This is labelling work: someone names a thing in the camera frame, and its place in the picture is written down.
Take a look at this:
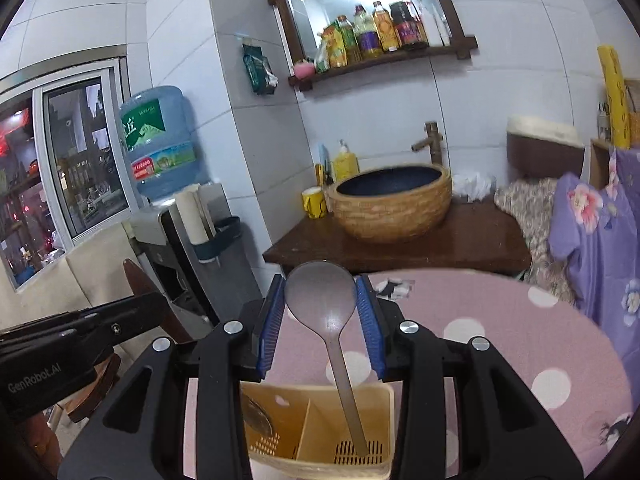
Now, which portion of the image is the wooden spoon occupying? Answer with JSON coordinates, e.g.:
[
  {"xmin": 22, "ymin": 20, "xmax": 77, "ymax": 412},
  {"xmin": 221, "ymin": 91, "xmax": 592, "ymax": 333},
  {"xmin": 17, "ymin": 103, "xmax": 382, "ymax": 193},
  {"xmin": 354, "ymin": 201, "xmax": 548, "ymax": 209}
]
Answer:
[{"xmin": 241, "ymin": 392, "xmax": 274, "ymax": 438}]

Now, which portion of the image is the grey metal spoon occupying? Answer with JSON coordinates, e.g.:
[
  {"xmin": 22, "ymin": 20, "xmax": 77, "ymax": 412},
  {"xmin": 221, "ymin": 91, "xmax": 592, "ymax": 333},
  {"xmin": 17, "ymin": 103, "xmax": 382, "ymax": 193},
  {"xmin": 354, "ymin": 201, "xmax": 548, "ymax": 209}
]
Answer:
[{"xmin": 285, "ymin": 261, "xmax": 368, "ymax": 457}]

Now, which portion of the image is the small wooden stool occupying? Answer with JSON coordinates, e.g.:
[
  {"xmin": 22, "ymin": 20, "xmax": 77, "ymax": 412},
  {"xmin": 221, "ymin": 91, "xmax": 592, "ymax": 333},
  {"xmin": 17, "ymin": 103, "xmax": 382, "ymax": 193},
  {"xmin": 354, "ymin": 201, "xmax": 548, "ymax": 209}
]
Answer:
[{"xmin": 64, "ymin": 258, "xmax": 191, "ymax": 424}]

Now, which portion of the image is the pink polka dot tablecloth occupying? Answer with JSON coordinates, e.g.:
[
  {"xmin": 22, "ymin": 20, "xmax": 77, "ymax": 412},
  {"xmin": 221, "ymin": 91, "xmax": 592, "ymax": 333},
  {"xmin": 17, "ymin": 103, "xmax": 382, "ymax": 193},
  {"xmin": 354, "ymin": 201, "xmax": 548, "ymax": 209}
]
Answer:
[{"xmin": 182, "ymin": 268, "xmax": 635, "ymax": 480}]

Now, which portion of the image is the grey water dispenser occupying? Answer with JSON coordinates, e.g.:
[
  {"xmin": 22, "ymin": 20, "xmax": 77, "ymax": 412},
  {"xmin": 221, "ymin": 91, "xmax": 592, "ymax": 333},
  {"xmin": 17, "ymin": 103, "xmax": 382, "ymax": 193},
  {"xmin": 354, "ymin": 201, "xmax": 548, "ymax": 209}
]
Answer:
[{"xmin": 126, "ymin": 183, "xmax": 262, "ymax": 324}]

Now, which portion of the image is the beige plastic utensil holder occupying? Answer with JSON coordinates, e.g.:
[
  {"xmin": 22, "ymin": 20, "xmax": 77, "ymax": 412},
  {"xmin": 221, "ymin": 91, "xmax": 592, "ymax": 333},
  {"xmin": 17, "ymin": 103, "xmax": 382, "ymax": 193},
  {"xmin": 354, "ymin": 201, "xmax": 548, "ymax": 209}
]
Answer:
[{"xmin": 241, "ymin": 382, "xmax": 395, "ymax": 479}]

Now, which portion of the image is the dark wooden counter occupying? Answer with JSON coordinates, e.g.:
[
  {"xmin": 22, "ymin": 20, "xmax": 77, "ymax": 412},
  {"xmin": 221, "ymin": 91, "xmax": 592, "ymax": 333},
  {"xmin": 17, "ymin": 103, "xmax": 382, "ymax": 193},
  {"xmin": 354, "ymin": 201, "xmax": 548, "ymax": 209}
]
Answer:
[{"xmin": 262, "ymin": 202, "xmax": 532, "ymax": 276}]

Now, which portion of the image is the purple floral cloth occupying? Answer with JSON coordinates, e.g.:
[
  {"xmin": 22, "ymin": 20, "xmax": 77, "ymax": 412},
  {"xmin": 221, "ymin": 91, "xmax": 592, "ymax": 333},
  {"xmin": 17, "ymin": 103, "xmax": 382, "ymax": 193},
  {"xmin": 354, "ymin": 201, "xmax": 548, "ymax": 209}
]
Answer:
[{"xmin": 546, "ymin": 146, "xmax": 640, "ymax": 346}]

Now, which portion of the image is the paper cup stack holder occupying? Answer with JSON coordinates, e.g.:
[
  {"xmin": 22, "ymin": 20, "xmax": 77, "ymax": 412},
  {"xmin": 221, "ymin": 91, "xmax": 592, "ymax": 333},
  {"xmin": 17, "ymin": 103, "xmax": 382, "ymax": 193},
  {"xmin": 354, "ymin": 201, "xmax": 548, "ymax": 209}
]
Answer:
[{"xmin": 174, "ymin": 182, "xmax": 242, "ymax": 263}]

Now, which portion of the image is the white crumpled plastic bag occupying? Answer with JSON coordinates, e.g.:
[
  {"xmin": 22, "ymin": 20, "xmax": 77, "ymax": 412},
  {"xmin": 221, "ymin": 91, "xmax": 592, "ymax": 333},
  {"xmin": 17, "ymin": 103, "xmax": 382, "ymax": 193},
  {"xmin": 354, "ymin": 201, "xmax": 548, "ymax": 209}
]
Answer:
[{"xmin": 452, "ymin": 171, "xmax": 497, "ymax": 204}]

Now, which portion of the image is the woven pattern basin sink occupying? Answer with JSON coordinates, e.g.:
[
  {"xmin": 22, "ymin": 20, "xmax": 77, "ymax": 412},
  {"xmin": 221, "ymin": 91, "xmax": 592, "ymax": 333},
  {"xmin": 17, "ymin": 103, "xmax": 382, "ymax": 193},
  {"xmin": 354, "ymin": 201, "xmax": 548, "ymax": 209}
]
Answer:
[{"xmin": 328, "ymin": 164, "xmax": 452, "ymax": 244}]

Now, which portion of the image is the blue water jug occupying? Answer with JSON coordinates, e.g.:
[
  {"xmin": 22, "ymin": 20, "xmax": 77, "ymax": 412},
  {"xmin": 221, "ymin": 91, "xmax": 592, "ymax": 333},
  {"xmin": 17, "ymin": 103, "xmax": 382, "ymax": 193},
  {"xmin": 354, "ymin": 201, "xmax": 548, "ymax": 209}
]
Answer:
[{"xmin": 119, "ymin": 86, "xmax": 206, "ymax": 203}]

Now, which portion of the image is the brown white rice cooker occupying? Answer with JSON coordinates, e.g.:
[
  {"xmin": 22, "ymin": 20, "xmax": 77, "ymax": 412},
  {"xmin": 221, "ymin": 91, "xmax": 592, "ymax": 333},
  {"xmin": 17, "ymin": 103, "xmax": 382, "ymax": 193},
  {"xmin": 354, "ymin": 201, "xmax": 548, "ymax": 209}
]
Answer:
[{"xmin": 506, "ymin": 115, "xmax": 585, "ymax": 179}]

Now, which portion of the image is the yellow mug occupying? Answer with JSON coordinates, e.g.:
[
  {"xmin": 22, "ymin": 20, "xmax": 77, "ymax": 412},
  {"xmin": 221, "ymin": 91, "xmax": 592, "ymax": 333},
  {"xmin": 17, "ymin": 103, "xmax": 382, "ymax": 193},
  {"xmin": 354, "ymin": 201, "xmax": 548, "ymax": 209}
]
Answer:
[{"xmin": 300, "ymin": 186, "xmax": 328, "ymax": 220}]

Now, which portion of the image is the brass faucet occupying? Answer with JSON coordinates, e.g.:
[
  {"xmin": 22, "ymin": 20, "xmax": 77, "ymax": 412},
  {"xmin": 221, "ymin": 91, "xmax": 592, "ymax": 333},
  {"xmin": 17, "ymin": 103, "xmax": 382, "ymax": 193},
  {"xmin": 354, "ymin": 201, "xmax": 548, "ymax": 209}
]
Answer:
[{"xmin": 411, "ymin": 122, "xmax": 444, "ymax": 166}]

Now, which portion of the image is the yellow soap bottle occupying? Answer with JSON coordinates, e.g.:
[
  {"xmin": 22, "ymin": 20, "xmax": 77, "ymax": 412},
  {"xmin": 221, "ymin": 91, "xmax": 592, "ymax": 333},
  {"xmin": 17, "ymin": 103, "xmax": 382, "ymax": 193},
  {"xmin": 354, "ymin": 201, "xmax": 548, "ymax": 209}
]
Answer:
[{"xmin": 332, "ymin": 140, "xmax": 360, "ymax": 182}]

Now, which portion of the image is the green hanging packet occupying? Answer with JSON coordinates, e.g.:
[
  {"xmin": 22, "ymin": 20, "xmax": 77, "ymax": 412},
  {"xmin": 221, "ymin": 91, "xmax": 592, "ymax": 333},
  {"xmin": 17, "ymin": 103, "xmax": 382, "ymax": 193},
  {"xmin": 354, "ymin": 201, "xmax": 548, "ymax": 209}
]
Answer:
[{"xmin": 243, "ymin": 44, "xmax": 279, "ymax": 96}]

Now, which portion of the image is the yellow roll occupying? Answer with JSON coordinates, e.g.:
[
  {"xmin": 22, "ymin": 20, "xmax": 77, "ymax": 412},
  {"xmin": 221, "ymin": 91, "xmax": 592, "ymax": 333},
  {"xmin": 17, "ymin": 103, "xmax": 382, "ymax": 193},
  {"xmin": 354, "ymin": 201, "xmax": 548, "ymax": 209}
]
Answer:
[{"xmin": 598, "ymin": 44, "xmax": 631, "ymax": 150}]

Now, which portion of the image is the pink small bowl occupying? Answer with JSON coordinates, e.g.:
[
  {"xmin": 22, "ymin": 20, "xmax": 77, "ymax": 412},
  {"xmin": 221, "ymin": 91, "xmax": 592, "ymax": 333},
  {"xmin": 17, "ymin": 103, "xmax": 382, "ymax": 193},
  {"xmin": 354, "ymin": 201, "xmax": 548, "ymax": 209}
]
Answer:
[{"xmin": 293, "ymin": 60, "xmax": 316, "ymax": 80}]

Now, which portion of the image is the dark soy sauce bottle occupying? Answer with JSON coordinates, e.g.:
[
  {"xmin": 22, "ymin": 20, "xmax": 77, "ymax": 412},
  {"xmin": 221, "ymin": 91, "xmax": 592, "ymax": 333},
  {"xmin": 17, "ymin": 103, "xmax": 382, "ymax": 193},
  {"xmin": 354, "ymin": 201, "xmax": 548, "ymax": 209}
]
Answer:
[{"xmin": 390, "ymin": 0, "xmax": 428, "ymax": 49}]

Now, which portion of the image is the yellow oil bottle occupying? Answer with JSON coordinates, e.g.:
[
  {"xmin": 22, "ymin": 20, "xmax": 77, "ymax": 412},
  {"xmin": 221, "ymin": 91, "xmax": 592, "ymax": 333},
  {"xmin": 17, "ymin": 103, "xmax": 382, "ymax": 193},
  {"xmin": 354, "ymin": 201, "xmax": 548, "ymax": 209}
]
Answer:
[{"xmin": 372, "ymin": 1, "xmax": 400, "ymax": 52}]

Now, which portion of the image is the window with metal frame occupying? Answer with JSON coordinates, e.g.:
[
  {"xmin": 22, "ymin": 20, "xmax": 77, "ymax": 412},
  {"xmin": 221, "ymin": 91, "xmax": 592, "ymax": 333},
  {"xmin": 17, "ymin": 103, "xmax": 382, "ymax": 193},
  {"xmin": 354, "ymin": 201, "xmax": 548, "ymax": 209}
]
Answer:
[{"xmin": 1, "ymin": 46, "xmax": 140, "ymax": 290}]

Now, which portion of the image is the wooden framed wall shelf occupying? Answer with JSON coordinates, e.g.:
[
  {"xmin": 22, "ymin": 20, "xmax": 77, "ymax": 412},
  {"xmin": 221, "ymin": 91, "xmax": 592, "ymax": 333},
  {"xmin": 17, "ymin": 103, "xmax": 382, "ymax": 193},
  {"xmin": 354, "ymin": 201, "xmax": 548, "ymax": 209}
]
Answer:
[{"xmin": 268, "ymin": 0, "xmax": 478, "ymax": 92}]

